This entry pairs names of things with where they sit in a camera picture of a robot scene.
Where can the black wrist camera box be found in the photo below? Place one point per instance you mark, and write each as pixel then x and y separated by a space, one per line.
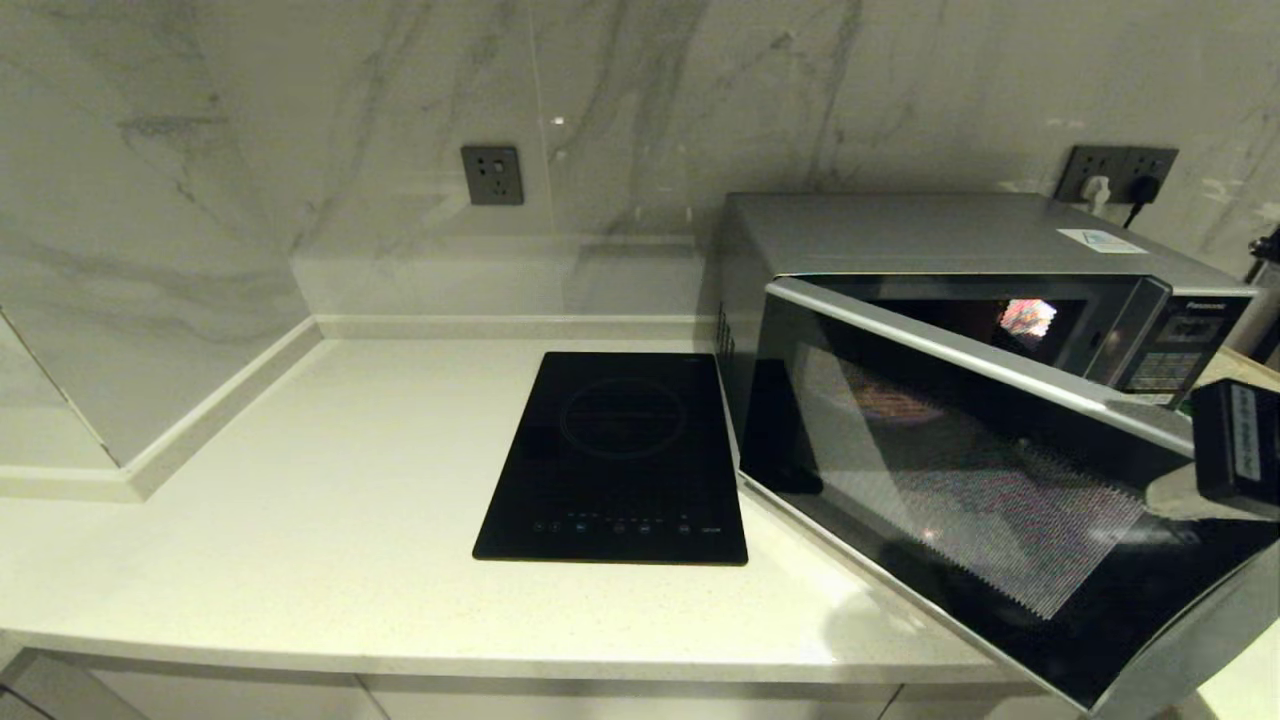
pixel 1240 450

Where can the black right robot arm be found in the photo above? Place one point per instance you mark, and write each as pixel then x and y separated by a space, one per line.
pixel 1272 250

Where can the black glass induction cooktop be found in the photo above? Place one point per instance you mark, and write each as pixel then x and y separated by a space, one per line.
pixel 610 450

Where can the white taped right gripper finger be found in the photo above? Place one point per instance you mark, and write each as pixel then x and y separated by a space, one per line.
pixel 1175 495

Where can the grey double wall socket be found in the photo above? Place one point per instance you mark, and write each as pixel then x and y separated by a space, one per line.
pixel 1120 160

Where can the microwave door with dark glass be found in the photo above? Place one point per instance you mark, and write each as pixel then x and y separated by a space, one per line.
pixel 950 480

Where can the grey single wall socket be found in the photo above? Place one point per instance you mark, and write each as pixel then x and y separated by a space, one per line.
pixel 492 176

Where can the white power plug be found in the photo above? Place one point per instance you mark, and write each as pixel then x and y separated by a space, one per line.
pixel 1095 190

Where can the black power plug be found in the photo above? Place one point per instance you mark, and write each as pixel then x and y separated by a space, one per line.
pixel 1143 188

